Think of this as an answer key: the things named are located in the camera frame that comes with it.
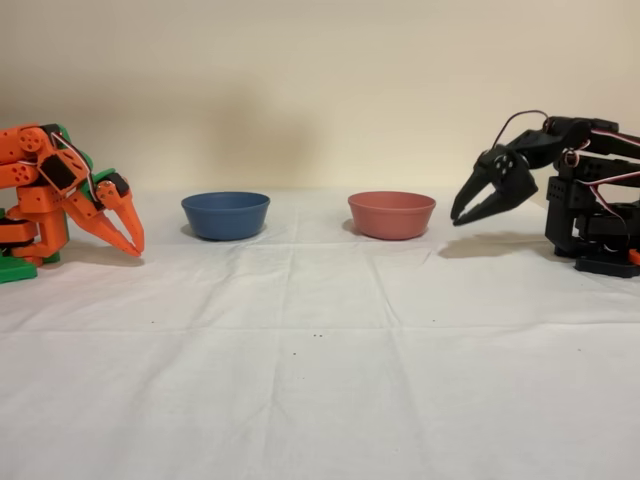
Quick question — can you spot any white tablecloth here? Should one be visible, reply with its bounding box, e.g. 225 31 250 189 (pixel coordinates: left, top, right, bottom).
0 187 640 480

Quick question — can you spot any blue bowl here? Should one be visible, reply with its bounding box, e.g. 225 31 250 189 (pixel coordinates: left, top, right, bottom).
180 192 272 242

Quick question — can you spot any red white servo cable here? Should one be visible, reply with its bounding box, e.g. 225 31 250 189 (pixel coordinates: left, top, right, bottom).
588 170 640 201
589 128 640 150

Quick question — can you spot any cable on orange arm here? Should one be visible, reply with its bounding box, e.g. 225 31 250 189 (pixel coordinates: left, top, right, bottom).
49 127 99 206

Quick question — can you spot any red bowl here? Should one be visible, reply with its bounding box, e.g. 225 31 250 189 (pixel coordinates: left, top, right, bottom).
347 190 437 241

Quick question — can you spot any thin looping gripper servo cable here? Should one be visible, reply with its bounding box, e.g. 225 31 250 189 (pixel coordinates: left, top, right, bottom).
492 110 551 150

